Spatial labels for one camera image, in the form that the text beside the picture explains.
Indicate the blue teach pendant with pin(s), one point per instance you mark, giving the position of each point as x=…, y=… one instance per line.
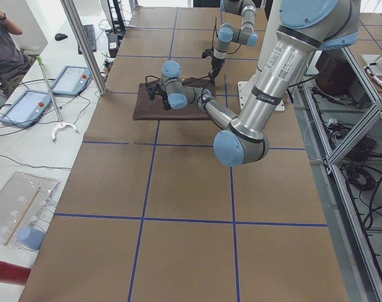
x=27, y=109
x=71, y=81

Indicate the aluminium frame rack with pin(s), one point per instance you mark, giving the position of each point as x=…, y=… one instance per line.
x=338, y=101

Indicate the aluminium frame post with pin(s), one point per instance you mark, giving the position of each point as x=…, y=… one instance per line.
x=78, y=31

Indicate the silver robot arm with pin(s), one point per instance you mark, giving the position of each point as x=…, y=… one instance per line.
x=245, y=35
x=304, y=27

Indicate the dark brown t-shirt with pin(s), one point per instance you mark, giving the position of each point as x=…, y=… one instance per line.
x=184, y=105

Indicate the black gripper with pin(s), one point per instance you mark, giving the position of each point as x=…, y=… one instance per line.
x=215, y=63
x=166, y=101

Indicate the white reacher grabber stick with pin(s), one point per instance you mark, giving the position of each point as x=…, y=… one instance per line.
x=61, y=124

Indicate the near blue teach pendant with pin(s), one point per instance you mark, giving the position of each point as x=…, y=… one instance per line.
x=27, y=109

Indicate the black computer keyboard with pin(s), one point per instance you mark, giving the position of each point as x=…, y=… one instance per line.
x=90, y=35

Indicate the seated person grey shirt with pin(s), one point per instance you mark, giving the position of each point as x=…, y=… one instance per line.
x=14, y=64

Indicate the black computer mouse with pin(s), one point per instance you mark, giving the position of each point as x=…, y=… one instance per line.
x=60, y=36

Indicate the red cylinder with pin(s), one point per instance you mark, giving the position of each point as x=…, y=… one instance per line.
x=13, y=274

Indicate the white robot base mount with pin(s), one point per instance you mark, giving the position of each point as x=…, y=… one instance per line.
x=248, y=90

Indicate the wooden stick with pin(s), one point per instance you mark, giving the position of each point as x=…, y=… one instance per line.
x=20, y=218

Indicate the far blue teach pendant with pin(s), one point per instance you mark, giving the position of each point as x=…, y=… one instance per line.
x=71, y=81

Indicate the clear plastic bag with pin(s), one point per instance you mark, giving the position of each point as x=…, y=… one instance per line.
x=15, y=194

